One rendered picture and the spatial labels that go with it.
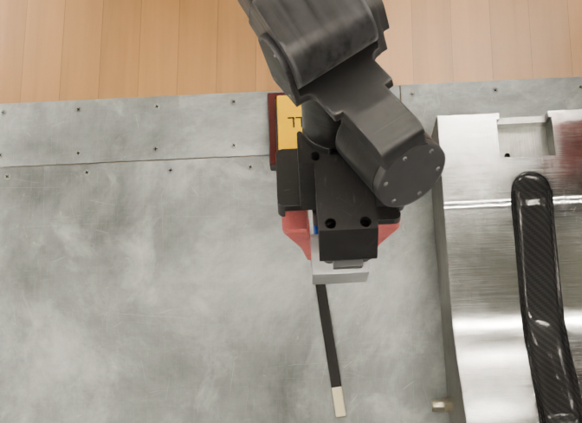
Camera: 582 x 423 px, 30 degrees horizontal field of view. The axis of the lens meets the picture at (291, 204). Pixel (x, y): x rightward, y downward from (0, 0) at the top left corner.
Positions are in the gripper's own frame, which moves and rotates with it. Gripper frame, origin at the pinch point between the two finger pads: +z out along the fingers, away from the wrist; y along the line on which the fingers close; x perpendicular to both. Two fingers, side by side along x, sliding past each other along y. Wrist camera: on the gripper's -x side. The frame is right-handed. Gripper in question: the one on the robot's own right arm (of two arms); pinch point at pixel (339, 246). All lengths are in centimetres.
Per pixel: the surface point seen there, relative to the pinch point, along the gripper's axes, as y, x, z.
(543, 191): 19.7, 7.8, 2.6
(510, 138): 17.7, 14.5, 2.0
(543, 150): 20.8, 13.3, 2.6
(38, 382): -29.9, -0.9, 17.5
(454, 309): 10.5, -1.5, 7.9
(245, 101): -8.4, 24.5, 4.4
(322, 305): -1.4, 4.3, 14.0
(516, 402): 14.7, -11.1, 8.9
